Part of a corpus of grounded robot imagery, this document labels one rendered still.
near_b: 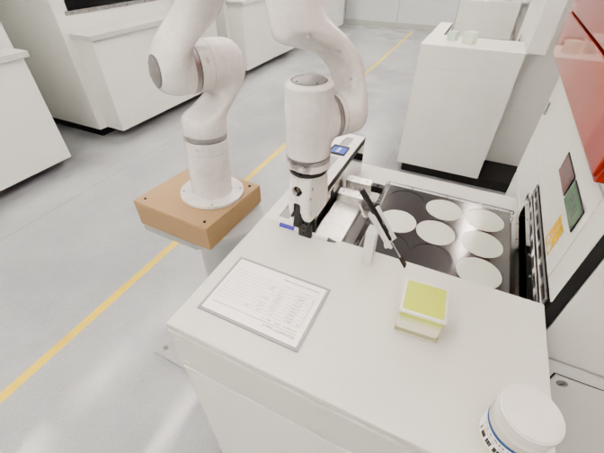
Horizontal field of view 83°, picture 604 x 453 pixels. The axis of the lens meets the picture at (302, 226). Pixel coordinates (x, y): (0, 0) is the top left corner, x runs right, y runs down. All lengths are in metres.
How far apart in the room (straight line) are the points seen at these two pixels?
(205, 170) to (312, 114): 0.49
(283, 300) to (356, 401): 0.22
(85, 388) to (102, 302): 0.48
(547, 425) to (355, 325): 0.29
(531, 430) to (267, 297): 0.43
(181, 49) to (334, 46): 0.37
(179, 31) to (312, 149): 0.40
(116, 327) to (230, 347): 1.43
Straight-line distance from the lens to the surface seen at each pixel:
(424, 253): 0.90
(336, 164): 1.08
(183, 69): 0.87
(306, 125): 0.59
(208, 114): 0.95
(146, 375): 1.80
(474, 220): 1.05
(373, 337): 0.63
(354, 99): 0.64
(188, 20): 0.84
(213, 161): 0.98
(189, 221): 0.99
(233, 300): 0.68
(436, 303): 0.62
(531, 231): 1.02
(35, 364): 2.09
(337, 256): 0.75
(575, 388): 1.00
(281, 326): 0.63
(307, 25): 0.59
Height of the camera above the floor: 1.49
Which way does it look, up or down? 40 degrees down
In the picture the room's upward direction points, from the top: straight up
